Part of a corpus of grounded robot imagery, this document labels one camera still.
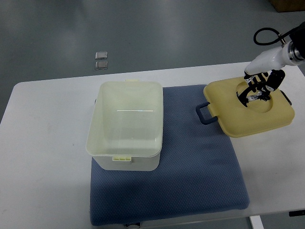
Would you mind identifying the white storage box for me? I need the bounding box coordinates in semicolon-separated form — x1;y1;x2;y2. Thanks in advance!
86;81;163;171

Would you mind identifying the blue cushion mat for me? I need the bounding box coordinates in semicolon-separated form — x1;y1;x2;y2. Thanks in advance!
90;85;250;226

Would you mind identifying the brown cardboard box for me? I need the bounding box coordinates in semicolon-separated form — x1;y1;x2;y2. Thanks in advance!
269;0;305;12

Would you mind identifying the yellow box lid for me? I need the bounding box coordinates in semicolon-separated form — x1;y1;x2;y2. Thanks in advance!
196;77;295;138

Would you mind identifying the upper metal floor plate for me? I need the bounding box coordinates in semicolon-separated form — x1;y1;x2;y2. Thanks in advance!
95;51;108;60

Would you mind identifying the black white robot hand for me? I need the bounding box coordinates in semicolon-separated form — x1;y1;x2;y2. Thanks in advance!
236;43;291;107

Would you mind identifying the black table bracket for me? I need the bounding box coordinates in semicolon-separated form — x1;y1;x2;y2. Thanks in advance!
289;209;305;217

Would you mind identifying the metal floor plate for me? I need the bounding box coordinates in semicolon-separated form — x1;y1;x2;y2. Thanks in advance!
95;61;108;70
95;51;108;60

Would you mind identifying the lower metal floor plate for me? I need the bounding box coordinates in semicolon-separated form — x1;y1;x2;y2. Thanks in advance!
95;61;108;70

